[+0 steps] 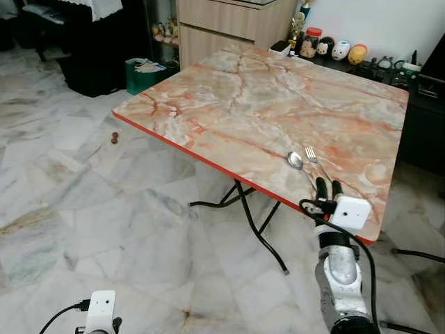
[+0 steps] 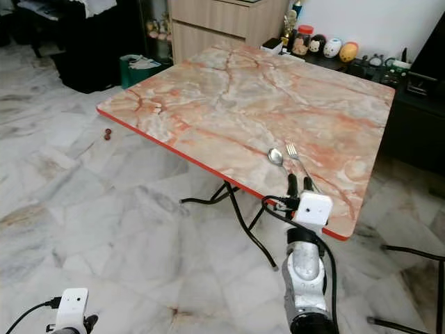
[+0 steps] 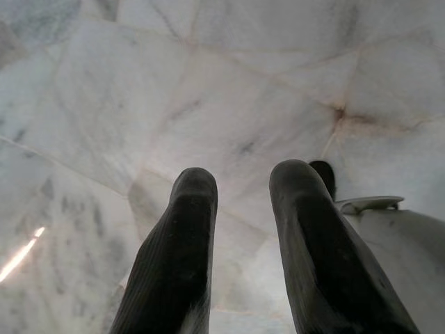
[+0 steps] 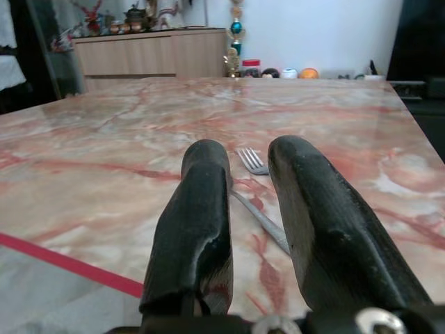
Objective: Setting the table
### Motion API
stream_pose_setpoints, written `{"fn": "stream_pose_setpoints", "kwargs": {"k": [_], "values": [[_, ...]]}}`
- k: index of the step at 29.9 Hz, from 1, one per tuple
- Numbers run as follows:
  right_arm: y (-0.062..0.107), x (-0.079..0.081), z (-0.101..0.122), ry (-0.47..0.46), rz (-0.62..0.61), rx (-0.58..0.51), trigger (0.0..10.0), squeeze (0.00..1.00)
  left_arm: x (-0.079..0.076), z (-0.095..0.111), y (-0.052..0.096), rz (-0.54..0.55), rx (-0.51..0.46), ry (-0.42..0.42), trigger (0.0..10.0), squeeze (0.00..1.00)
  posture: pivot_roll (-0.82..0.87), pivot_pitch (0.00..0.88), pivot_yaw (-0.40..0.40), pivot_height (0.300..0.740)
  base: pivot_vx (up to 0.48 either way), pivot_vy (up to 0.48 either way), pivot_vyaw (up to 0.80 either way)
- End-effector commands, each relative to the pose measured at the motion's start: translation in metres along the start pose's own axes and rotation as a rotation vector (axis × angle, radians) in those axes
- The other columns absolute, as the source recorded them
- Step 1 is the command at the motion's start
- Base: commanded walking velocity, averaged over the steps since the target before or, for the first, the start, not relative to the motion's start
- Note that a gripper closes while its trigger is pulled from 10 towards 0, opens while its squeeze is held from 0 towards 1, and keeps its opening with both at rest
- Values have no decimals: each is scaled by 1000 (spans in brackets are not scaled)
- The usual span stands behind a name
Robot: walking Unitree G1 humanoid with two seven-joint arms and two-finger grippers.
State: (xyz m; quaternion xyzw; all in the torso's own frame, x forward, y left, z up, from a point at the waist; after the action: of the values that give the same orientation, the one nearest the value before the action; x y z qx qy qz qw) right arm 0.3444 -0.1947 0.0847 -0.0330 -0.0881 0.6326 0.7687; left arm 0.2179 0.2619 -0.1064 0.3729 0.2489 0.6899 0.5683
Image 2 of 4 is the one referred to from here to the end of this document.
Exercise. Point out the light wooden cabinet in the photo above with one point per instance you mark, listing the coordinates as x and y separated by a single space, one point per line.
222 24

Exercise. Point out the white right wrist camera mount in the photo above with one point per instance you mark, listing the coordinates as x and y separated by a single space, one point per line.
313 209

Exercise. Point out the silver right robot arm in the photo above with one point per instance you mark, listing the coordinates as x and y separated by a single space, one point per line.
306 278

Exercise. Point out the white round plush toy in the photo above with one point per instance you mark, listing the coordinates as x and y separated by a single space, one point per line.
332 47

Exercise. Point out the silver metal spoon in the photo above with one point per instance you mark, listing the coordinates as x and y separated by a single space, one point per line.
275 156

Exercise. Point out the white lace cloth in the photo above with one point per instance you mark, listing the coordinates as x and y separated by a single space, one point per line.
101 5

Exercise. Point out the large black furniture piece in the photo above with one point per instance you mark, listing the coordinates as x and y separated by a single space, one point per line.
94 56

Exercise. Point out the small white box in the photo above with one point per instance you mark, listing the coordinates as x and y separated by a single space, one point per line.
271 45

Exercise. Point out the small red floor object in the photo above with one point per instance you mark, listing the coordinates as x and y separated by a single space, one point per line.
108 133

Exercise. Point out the silver metal fork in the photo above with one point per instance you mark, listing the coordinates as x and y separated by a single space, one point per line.
296 156

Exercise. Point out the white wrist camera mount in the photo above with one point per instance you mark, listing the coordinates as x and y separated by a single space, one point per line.
313 209
73 308

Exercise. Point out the red lidded clear jar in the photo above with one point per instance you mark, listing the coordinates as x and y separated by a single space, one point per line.
302 40

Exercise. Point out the yellow round plush toy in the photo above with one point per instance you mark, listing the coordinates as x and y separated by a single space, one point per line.
348 51

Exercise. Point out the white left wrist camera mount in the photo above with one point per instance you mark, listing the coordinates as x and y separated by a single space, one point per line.
73 308

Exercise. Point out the black metal chair frame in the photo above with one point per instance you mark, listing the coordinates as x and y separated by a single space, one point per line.
414 249

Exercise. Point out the green bin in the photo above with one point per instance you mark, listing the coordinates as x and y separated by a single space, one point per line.
138 71

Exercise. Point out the gold trophy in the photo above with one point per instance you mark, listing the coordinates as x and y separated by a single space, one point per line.
289 28

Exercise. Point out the black television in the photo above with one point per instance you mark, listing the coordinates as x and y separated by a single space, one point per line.
430 59

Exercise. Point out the black round plush toy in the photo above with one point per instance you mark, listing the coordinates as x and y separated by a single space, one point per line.
317 44

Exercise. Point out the small white green gadget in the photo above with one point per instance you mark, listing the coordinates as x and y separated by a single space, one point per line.
400 65

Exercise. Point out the black low cabinet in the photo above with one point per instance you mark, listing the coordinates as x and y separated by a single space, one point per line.
414 122

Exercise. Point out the black metal table legs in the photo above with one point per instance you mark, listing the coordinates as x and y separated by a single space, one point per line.
243 223

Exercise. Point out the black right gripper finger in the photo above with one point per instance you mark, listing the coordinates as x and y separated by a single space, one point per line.
293 186
309 186

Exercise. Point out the glass shelf with figurines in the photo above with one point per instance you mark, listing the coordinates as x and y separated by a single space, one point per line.
157 29

